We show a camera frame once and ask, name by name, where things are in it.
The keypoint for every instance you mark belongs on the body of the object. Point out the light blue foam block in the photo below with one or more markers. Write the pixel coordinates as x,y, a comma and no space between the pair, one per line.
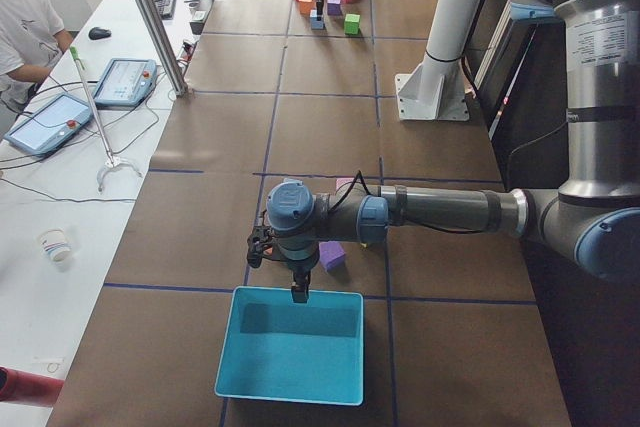
316,20

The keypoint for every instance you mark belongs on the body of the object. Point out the orange textured foam block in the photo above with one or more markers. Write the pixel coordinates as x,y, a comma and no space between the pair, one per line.
306,6

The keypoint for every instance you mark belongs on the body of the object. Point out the purple foam block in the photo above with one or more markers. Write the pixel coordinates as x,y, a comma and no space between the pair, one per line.
334,8
332,255

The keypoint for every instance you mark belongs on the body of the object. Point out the green foam block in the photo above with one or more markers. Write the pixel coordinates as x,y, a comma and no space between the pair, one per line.
352,24

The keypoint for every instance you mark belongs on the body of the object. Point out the purple foam block left side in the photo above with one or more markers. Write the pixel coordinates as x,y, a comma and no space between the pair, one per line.
332,255

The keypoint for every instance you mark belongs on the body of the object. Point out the teal plastic bin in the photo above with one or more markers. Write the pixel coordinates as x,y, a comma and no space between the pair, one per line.
278,350

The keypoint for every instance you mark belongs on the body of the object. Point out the pink foam block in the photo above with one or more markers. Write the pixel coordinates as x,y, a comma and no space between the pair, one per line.
342,182

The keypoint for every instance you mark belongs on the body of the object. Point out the teach pendant far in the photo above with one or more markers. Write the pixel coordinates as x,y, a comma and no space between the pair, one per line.
125,83

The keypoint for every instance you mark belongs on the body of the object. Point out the teach pendant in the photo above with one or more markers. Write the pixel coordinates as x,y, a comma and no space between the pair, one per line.
51,126
125,83

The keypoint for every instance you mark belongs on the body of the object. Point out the black computer mouse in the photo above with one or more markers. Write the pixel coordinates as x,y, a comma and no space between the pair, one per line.
99,33

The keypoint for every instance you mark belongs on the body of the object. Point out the reacher grabber tool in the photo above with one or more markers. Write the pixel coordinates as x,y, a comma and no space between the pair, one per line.
113,162

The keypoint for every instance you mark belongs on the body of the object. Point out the paper cup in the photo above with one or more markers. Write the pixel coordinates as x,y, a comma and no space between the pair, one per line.
55,245

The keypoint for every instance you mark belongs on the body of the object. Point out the seated person white shirt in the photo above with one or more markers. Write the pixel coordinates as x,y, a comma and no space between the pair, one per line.
33,39

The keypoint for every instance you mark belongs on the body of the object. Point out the red cylinder object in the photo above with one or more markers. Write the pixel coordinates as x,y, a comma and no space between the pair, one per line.
26,388

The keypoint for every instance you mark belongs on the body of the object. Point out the teach pendant near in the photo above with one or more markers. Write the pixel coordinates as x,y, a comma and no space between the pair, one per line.
51,126

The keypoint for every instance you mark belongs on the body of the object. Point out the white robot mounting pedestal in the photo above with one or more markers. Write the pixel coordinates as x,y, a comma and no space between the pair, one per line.
434,91

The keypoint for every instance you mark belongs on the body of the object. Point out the aluminium frame post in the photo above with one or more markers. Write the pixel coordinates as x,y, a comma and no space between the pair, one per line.
163,47

